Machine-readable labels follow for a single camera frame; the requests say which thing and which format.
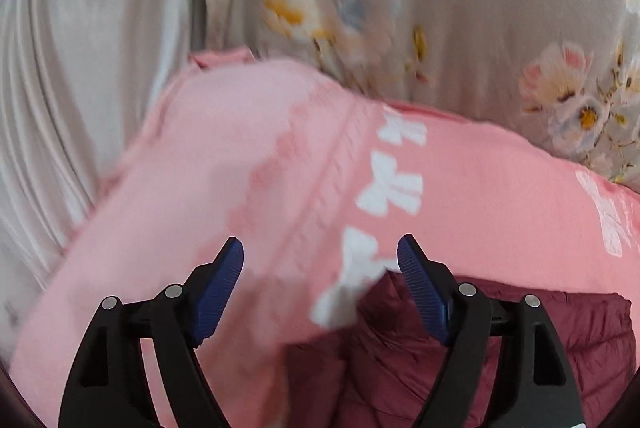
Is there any pink printed blanket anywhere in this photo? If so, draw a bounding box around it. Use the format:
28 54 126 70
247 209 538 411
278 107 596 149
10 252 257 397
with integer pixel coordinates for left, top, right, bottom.
9 47 640 428

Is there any maroon puffer jacket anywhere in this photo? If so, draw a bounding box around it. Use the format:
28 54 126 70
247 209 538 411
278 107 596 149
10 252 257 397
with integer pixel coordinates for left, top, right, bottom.
285 271 637 428

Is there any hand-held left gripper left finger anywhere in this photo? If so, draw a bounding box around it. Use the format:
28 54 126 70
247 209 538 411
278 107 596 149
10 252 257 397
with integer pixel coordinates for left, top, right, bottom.
57 237 246 428

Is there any grey floral quilt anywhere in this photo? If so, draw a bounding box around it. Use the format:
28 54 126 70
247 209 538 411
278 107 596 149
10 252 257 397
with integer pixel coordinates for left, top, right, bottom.
199 0 640 190

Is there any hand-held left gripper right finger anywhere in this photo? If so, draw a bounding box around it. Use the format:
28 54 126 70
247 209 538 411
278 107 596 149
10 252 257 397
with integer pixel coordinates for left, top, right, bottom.
397 233 587 428

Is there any silver grey curtain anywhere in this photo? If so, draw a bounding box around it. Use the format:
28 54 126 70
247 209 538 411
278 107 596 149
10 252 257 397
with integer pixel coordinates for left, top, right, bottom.
0 0 207 345

